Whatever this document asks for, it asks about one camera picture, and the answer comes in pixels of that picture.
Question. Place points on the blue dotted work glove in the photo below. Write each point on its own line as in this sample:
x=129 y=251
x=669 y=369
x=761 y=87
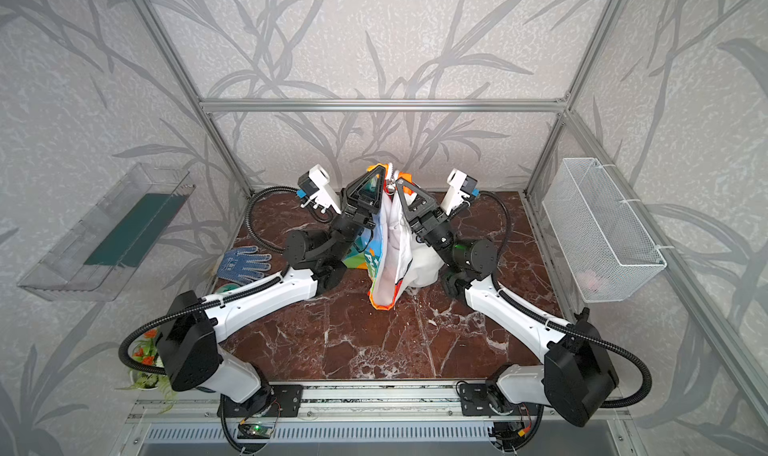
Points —
x=243 y=265

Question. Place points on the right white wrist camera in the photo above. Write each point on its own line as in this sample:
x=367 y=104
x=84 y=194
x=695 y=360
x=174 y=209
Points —
x=462 y=188

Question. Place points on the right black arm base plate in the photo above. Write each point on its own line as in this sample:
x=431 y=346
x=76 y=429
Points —
x=479 y=399

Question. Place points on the white red rainbow jacket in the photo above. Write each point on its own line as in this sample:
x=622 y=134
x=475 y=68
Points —
x=394 y=260

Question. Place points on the pink object in basket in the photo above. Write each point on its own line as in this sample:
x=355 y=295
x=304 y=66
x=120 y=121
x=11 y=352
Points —
x=591 y=282

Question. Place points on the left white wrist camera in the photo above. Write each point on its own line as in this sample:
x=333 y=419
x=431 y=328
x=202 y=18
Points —
x=314 y=190

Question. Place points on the green round tape roll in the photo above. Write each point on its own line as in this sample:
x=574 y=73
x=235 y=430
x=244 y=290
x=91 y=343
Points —
x=227 y=288

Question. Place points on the white wire mesh basket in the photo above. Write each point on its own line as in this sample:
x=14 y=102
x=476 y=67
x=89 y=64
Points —
x=598 y=229

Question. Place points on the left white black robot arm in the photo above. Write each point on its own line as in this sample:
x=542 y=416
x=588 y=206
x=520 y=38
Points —
x=185 y=344

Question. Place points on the aluminium cage frame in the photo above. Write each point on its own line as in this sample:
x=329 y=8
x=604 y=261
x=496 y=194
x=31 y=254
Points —
x=740 y=364

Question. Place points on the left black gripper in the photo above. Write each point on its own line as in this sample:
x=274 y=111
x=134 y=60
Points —
x=357 y=207

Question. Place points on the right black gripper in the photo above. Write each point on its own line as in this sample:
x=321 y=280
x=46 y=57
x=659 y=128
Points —
x=417 y=212

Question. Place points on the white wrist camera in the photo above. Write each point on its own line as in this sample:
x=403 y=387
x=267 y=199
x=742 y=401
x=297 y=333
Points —
x=462 y=188
x=314 y=190

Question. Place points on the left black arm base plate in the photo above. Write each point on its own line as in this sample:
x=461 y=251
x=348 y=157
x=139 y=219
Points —
x=281 y=400

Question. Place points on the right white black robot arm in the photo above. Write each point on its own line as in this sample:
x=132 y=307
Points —
x=578 y=371

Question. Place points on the clear plastic wall shelf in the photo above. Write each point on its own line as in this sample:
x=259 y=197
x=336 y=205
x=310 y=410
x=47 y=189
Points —
x=95 y=260

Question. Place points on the potted artificial flower plant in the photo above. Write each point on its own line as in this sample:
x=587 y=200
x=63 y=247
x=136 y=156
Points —
x=146 y=367

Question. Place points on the aluminium front rail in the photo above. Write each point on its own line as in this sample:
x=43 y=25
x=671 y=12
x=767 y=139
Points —
x=331 y=401

